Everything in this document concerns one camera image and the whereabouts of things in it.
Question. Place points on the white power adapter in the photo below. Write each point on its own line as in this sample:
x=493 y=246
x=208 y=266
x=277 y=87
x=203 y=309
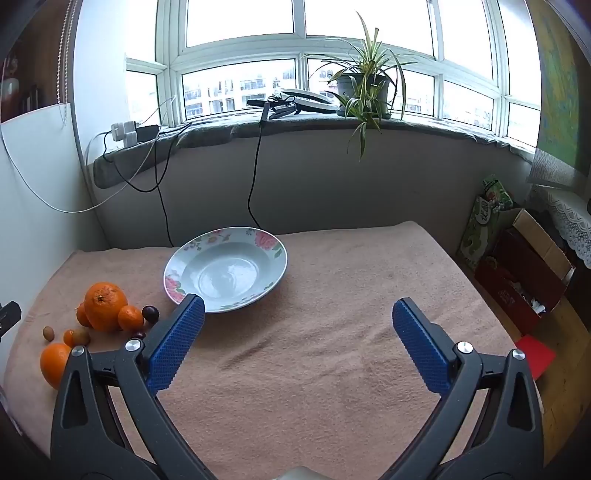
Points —
x=118 y=129
x=131 y=137

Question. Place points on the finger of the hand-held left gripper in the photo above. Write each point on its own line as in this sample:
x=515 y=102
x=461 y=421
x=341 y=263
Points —
x=10 y=314

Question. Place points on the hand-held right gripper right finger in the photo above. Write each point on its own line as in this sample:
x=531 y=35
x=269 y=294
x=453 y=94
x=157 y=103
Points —
x=422 y=346

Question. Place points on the small tangerine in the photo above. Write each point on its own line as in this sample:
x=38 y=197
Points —
x=130 y=318

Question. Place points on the large bumpy orange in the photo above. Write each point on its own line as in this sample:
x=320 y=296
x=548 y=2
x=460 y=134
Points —
x=104 y=304

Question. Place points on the dark wooden cabinet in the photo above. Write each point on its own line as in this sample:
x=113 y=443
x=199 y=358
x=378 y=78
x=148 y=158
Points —
x=32 y=60

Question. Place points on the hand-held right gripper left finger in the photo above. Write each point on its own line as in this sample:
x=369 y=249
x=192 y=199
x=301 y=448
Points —
x=178 y=344

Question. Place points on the white board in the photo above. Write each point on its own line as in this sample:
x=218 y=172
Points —
x=37 y=184

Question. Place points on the white lace cloth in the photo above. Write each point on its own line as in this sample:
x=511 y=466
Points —
x=568 y=217

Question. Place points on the dark red plum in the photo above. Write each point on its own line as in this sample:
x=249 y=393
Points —
x=138 y=335
x=150 y=314

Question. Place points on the small orange kumquat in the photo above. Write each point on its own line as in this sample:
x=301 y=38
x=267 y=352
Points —
x=69 y=338

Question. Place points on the medium tangerine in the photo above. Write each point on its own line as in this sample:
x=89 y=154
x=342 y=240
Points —
x=81 y=314

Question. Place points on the yellow green wall poster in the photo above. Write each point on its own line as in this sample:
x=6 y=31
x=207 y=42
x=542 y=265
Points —
x=561 y=92

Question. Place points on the green printed bag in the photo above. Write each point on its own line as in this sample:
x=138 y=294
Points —
x=480 y=226

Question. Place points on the grey windowsill mat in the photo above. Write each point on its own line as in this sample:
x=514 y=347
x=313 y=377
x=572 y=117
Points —
x=207 y=131

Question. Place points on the pink blanket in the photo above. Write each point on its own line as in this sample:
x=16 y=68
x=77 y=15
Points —
x=300 y=346

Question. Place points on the red cardboard box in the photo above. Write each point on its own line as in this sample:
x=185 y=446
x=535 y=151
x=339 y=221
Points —
x=521 y=272

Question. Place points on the brown longan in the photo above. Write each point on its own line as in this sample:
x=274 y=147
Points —
x=83 y=337
x=48 y=333

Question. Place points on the potted spider plant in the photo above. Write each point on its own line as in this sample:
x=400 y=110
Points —
x=358 y=85

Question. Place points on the white window frame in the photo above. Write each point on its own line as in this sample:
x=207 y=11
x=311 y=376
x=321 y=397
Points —
x=300 y=46

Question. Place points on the red envelope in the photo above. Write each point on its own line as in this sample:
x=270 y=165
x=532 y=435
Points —
x=535 y=357

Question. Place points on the black power brick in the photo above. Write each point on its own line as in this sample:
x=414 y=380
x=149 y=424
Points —
x=147 y=132

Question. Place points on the floral rimmed white plate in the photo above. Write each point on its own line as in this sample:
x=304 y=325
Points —
x=226 y=272

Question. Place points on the smooth round orange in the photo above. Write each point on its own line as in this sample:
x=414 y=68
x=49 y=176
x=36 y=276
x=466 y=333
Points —
x=53 y=367

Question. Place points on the black gadget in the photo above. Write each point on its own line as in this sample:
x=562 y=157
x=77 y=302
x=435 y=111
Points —
x=277 y=108

